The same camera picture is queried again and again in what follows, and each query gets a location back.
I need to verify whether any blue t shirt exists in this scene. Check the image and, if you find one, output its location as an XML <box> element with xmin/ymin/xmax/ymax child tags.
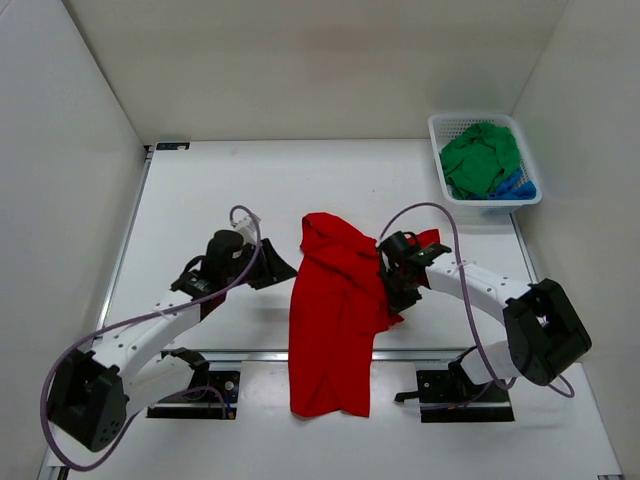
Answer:
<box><xmin>487</xmin><ymin>169</ymin><xmax>537</xmax><ymax>200</ymax></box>

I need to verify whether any white plastic basket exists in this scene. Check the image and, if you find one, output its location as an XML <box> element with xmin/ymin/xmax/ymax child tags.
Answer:
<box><xmin>428</xmin><ymin>112</ymin><xmax>542</xmax><ymax>217</ymax></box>

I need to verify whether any green t shirt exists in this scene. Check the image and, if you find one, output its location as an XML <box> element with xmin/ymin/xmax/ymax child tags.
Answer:
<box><xmin>440</xmin><ymin>122</ymin><xmax>521</xmax><ymax>200</ymax></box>

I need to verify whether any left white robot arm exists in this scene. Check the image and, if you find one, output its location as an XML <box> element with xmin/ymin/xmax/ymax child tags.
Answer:
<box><xmin>43</xmin><ymin>230</ymin><xmax>297</xmax><ymax>452</ymax></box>

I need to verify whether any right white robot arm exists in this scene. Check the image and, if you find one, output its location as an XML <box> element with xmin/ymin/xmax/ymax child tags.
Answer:
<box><xmin>378</xmin><ymin>232</ymin><xmax>592</xmax><ymax>401</ymax></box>

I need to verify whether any dark label sticker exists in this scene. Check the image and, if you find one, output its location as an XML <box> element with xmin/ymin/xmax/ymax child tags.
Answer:
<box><xmin>155</xmin><ymin>142</ymin><xmax>190</xmax><ymax>151</ymax></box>

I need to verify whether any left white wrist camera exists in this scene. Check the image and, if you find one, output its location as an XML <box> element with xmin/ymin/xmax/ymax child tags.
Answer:
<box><xmin>230</xmin><ymin>215</ymin><xmax>260</xmax><ymax>245</ymax></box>

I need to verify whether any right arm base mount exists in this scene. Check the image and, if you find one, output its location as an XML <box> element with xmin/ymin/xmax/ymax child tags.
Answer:
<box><xmin>394</xmin><ymin>363</ymin><xmax>515</xmax><ymax>424</ymax></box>

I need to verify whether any red t shirt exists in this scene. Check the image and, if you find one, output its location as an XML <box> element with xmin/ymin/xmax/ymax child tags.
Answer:
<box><xmin>288</xmin><ymin>212</ymin><xmax>441</xmax><ymax>419</ymax></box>

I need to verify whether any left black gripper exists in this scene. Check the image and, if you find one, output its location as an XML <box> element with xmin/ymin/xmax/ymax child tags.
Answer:
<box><xmin>226</xmin><ymin>234</ymin><xmax>299</xmax><ymax>287</ymax></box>

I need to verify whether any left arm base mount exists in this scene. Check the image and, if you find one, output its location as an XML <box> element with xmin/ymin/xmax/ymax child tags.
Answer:
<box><xmin>146</xmin><ymin>348</ymin><xmax>241</xmax><ymax>420</ymax></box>

